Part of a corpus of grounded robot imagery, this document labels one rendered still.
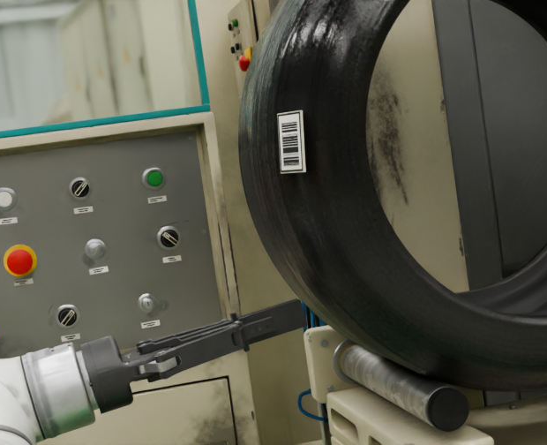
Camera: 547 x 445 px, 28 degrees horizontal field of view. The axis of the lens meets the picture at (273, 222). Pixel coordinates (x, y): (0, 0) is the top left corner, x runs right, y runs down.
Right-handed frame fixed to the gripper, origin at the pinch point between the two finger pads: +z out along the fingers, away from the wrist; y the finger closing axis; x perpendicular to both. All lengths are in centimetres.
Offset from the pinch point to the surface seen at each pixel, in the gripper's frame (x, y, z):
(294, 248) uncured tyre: -7.4, -5.3, 3.4
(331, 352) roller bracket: 10.3, 24.0, 10.5
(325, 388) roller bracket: 14.5, 24.0, 8.4
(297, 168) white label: -15.4, -10.6, 4.8
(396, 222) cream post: -3.4, 26.5, 24.5
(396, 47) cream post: -26.0, 26.4, 31.0
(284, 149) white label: -17.5, -8.8, 4.5
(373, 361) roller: 10.2, 11.3, 12.5
